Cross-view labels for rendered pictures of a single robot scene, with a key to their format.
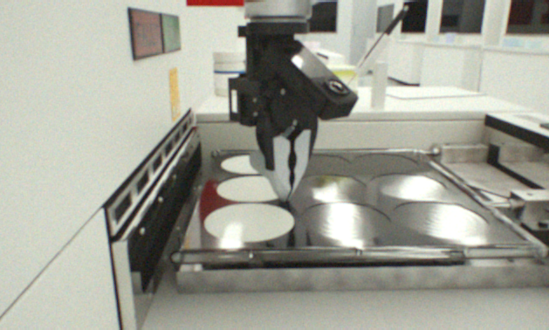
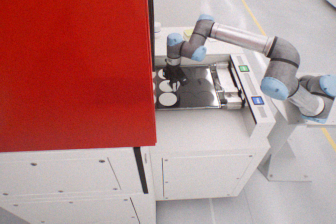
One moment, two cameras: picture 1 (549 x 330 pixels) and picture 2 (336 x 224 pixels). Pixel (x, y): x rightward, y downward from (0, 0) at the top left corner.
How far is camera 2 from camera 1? 85 cm
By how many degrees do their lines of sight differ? 30
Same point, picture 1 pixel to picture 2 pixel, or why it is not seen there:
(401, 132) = (206, 58)
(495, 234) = (214, 102)
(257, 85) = (169, 74)
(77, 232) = not seen: hidden behind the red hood
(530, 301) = (220, 112)
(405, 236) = (197, 103)
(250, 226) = (168, 100)
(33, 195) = not seen: hidden behind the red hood
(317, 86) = (181, 81)
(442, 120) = (218, 55)
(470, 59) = not seen: outside the picture
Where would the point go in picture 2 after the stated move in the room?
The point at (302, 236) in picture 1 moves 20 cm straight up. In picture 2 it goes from (178, 103) to (179, 77)
